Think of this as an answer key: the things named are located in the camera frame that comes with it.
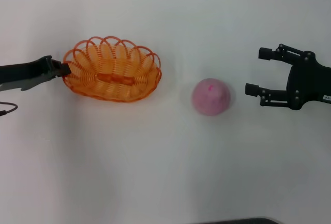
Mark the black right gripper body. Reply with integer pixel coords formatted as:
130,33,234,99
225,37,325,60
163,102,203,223
287,51,331,111

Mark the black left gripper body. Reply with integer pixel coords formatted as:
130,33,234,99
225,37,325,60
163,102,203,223
0,55,54,93

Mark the pink peach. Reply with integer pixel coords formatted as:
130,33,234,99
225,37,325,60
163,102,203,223
191,78,231,117

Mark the orange plastic woven basket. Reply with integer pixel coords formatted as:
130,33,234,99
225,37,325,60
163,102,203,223
63,35,163,103

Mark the black robot torso edge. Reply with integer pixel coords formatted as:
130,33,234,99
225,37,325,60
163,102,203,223
199,217,282,224

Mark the black cable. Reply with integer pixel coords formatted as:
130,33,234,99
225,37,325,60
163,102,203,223
0,101,19,117

